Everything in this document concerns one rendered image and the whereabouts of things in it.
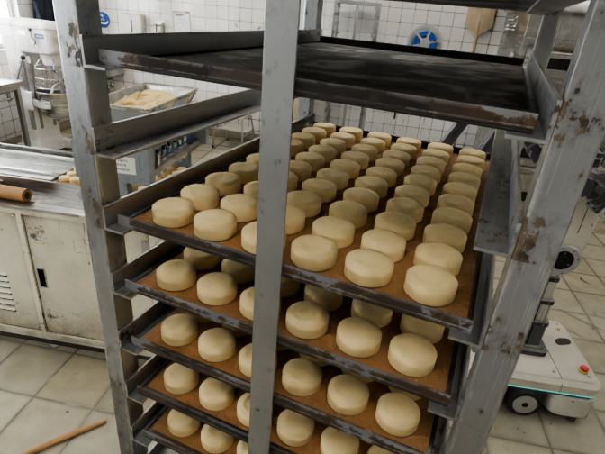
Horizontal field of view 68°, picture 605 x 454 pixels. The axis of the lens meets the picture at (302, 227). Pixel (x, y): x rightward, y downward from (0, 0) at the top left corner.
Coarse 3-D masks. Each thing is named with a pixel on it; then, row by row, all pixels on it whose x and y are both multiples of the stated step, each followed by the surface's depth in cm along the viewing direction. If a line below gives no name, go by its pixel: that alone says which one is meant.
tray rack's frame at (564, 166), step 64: (64, 0) 42; (64, 64) 45; (576, 64) 28; (576, 128) 30; (576, 192) 31; (256, 256) 46; (512, 256) 34; (128, 320) 60; (256, 320) 49; (512, 320) 36; (256, 384) 53; (128, 448) 70; (256, 448) 58; (448, 448) 44
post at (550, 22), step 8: (544, 16) 78; (552, 16) 77; (560, 16) 77; (544, 24) 78; (552, 24) 78; (544, 32) 78; (552, 32) 78; (536, 40) 80; (544, 40) 79; (552, 40) 78; (536, 48) 80; (544, 48) 79; (552, 48) 79; (536, 56) 80; (544, 56) 80; (544, 64) 80; (520, 144) 87; (520, 152) 87
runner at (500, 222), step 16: (496, 144) 65; (512, 144) 63; (496, 160) 58; (512, 160) 55; (496, 176) 52; (512, 176) 49; (496, 192) 47; (512, 192) 44; (496, 208) 43; (512, 208) 40; (480, 224) 39; (496, 224) 39; (512, 224) 36; (480, 240) 36; (496, 240) 37; (512, 240) 34
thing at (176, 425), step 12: (168, 420) 69; (180, 420) 69; (192, 420) 69; (168, 432) 69; (180, 432) 68; (192, 432) 69; (204, 432) 67; (216, 432) 68; (192, 444) 68; (204, 444) 66; (216, 444) 66; (228, 444) 67; (240, 444) 66
